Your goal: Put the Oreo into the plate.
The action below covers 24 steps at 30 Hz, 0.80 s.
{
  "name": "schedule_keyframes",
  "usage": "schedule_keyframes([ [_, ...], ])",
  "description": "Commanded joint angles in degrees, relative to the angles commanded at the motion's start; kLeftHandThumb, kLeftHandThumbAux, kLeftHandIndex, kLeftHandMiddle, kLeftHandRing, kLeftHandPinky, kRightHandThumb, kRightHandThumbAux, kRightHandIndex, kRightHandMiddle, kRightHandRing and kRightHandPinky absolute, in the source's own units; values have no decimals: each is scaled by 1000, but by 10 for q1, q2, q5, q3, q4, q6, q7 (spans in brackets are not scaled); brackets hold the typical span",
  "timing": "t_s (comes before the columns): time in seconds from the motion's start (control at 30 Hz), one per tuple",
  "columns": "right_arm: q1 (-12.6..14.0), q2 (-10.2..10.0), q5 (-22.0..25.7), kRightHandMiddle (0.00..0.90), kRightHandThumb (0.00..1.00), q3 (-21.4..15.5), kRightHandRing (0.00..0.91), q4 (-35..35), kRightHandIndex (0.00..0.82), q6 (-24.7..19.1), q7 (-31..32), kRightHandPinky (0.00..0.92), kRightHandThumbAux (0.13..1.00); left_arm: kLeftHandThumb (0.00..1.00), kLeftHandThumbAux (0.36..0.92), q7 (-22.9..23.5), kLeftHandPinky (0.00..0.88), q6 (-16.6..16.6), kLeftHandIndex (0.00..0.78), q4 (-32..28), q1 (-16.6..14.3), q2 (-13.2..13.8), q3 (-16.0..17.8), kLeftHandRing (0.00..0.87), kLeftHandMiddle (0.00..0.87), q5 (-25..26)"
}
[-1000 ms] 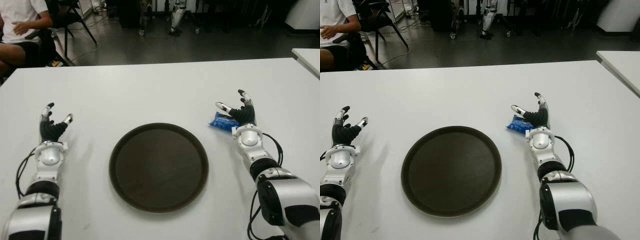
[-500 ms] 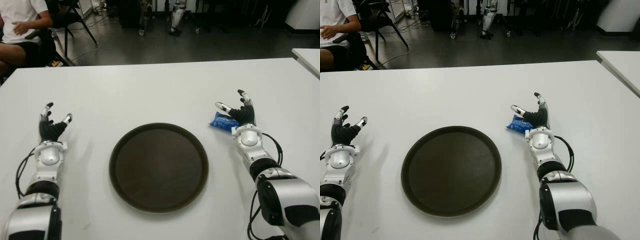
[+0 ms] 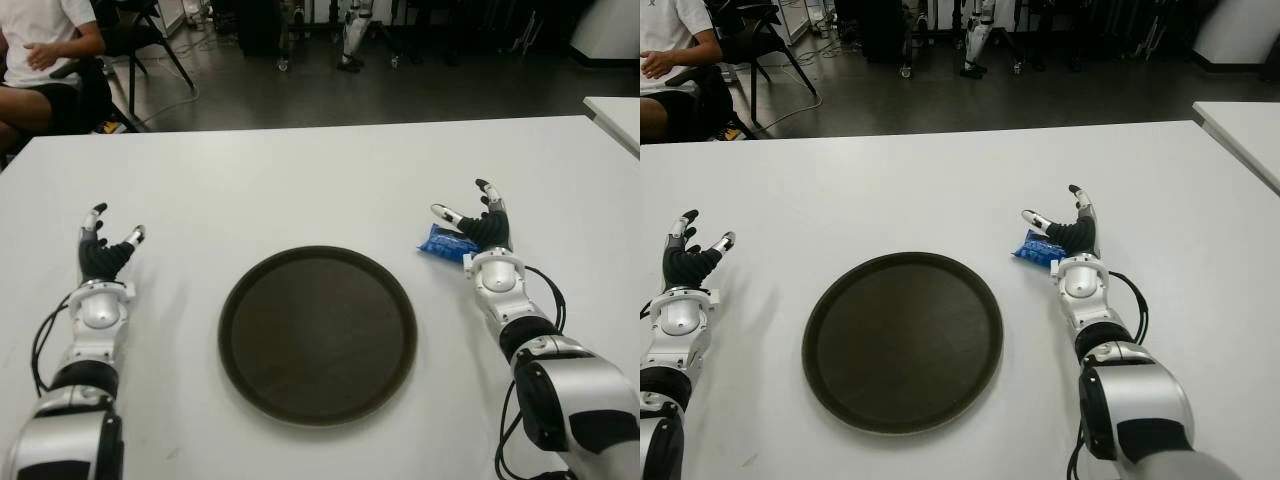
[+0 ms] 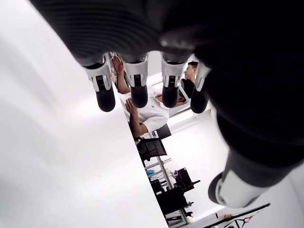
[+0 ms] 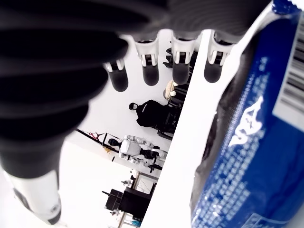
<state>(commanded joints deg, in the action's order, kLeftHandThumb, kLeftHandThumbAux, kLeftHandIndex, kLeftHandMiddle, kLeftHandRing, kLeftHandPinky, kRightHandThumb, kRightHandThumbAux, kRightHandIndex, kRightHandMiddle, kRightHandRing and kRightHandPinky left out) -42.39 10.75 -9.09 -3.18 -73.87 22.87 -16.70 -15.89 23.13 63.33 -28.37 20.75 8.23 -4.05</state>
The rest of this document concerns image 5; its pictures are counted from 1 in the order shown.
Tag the white humanoid robot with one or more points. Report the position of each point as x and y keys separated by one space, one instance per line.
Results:
x=129 y=147

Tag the large black box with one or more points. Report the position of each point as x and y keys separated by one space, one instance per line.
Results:
x=135 y=202

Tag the blue Oreo cookie package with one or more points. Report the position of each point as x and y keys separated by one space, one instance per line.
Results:
x=261 y=142

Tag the small black device box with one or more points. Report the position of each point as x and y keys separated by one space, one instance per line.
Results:
x=114 y=199

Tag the small teal object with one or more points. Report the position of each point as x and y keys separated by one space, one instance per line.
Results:
x=136 y=223

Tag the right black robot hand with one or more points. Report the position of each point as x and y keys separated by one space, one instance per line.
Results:
x=47 y=71

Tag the white metal frame rack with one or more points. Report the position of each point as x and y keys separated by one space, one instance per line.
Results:
x=142 y=185

